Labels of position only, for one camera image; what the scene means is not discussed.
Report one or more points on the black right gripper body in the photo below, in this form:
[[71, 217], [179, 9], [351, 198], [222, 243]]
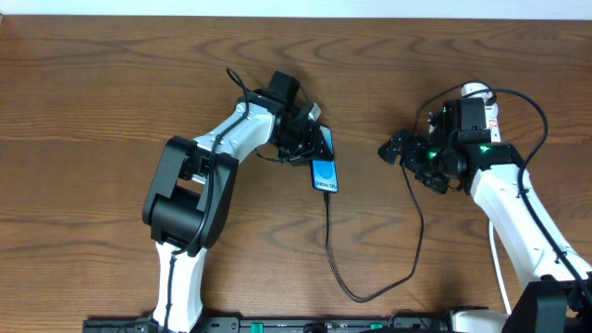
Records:
[[413, 157]]

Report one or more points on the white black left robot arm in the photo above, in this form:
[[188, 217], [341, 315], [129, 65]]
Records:
[[187, 205]]

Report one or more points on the white power strip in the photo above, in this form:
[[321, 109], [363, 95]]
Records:
[[491, 109]]

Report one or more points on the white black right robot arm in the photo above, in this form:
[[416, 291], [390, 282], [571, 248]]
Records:
[[464, 144]]

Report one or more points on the blue Galaxy smartphone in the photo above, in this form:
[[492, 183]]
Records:
[[324, 173]]

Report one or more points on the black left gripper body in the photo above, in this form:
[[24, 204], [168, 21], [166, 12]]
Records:
[[304, 141]]

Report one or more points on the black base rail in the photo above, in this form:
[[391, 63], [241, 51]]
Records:
[[405, 323]]

